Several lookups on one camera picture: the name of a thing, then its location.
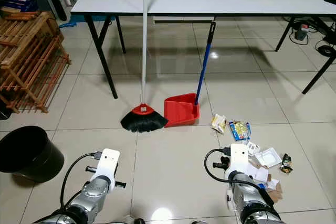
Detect red dustpan with blue handle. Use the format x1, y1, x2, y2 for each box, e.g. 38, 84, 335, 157
163, 21, 217, 127

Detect white handled black broom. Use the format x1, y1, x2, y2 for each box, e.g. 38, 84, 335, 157
120, 0, 169, 133

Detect blue floor cloth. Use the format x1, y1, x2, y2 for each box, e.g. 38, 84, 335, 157
59, 12, 90, 28

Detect small white box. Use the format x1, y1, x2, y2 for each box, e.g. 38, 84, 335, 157
247, 141, 260, 155

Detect blue snack packet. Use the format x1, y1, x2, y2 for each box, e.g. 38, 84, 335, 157
228, 121, 251, 142

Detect white paper sheet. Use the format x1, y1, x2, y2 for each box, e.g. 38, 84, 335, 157
247, 164, 271, 183

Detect white plastic tray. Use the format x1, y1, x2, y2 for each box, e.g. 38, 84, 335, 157
255, 147, 282, 169

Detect brown cardboard scrap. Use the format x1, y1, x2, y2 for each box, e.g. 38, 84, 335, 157
262, 179, 284, 204

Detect black round bucket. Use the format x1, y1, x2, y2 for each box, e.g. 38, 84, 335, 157
0, 125, 65, 184

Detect wooden slatted rack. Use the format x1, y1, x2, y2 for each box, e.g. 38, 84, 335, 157
0, 10, 71, 114

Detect grey power socket box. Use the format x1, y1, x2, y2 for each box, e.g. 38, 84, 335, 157
293, 24, 309, 42

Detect blue cardboard box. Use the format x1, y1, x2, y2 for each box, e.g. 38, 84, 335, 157
8, 0, 38, 12

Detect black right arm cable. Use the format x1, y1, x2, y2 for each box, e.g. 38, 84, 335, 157
205, 148, 268, 193

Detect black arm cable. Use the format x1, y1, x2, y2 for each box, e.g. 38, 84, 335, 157
205, 148, 268, 193
61, 152, 100, 219

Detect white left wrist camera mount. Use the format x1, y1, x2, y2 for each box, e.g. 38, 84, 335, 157
97, 148, 120, 180

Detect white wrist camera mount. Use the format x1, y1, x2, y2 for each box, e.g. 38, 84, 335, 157
97, 148, 120, 180
228, 143, 249, 175

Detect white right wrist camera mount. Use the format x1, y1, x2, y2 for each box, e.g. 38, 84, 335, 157
228, 143, 249, 175

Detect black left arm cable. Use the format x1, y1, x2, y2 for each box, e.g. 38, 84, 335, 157
61, 152, 100, 219

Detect coiled black cable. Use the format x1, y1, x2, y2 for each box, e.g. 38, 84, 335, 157
317, 45, 336, 58

